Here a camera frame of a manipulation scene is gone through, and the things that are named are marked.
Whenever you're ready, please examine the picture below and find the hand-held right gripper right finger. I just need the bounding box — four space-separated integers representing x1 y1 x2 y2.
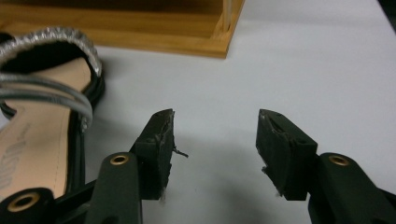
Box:
255 108 318 202

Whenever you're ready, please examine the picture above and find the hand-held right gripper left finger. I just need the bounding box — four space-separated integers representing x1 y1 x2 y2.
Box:
130 108 176 201

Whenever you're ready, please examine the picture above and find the black sandal with silver straps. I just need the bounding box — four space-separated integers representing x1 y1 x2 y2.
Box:
0 26 106 203

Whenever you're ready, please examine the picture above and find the wooden shoe rack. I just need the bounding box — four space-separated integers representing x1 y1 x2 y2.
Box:
0 0 246 60

